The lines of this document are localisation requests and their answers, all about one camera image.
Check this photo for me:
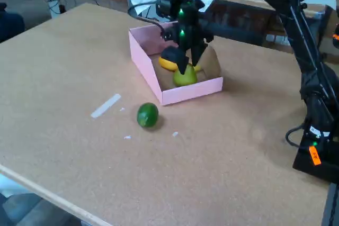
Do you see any pink cardboard box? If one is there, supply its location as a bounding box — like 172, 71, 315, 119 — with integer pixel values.
128, 21, 224, 106

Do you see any green toy pear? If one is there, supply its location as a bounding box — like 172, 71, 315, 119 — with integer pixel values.
173, 63, 198, 87

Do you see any round green toy fruit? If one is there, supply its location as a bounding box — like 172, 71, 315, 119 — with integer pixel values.
136, 102, 159, 129

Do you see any yellow toy banana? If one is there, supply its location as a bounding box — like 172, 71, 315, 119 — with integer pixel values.
158, 56, 203, 73

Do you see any wooden workbench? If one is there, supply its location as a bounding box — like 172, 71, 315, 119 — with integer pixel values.
217, 0, 339, 64

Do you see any dark blue chair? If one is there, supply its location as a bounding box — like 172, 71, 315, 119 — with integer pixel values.
0, 3, 26, 43

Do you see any long white tape strip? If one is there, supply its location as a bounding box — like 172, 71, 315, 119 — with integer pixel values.
90, 93, 122, 119

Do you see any black base cable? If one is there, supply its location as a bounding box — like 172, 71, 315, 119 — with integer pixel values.
285, 124, 309, 149

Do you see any looped black camera cable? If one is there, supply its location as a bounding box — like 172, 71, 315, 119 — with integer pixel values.
128, 0, 186, 39

